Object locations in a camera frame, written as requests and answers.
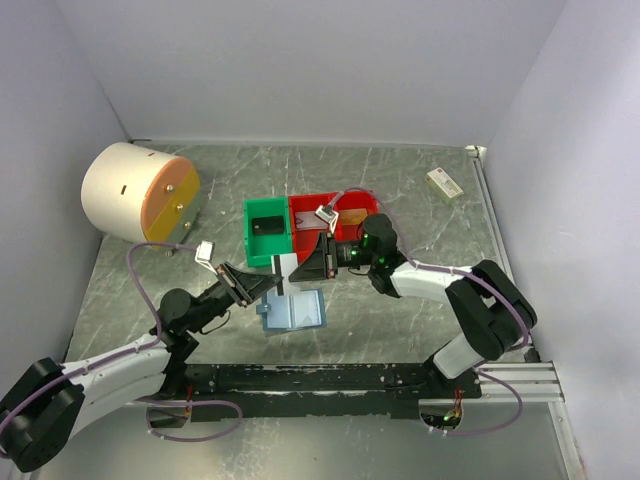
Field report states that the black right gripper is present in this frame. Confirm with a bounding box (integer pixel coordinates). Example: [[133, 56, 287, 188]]
[[289, 231, 376, 282]]

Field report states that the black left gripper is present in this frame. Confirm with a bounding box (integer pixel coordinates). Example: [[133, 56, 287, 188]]
[[186, 260, 281, 333]]

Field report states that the red plastic bin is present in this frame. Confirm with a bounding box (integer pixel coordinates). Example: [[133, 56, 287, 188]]
[[288, 192, 332, 263], [333, 191, 379, 241]]

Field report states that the green plastic bin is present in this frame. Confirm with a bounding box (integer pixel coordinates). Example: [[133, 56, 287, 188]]
[[244, 196, 293, 268]]

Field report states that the white magnetic stripe card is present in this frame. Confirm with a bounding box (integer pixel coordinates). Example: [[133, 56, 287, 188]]
[[294, 211, 327, 230]]

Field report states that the blue card holder wallet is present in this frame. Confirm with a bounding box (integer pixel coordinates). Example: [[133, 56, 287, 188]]
[[256, 289, 327, 333]]

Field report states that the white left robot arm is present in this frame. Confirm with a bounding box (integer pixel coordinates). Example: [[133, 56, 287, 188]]
[[1, 263, 282, 472]]

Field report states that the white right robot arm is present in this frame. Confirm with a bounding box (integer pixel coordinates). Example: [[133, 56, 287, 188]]
[[288, 213, 537, 398]]

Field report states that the gold credit card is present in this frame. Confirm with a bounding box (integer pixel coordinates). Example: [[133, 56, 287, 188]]
[[338, 208, 368, 227]]

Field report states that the black credit card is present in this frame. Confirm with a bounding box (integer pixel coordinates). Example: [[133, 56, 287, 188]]
[[251, 215, 286, 236]]

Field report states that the small white card box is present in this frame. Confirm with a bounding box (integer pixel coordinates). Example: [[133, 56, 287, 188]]
[[425, 167, 464, 204]]

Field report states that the round drawer cabinet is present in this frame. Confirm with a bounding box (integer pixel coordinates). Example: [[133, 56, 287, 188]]
[[81, 142, 204, 251]]

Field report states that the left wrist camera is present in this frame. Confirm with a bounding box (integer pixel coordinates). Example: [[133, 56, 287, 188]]
[[194, 241, 215, 272]]

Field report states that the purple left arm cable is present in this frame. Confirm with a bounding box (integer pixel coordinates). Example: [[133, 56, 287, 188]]
[[0, 242, 244, 461]]

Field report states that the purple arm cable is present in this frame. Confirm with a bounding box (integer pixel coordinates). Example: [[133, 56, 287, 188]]
[[329, 186, 532, 437], [0, 242, 244, 461]]

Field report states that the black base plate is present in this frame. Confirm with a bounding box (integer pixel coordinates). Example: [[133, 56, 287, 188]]
[[152, 363, 481, 420]]

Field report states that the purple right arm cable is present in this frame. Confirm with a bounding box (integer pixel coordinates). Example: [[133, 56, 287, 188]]
[[329, 186, 532, 437]]

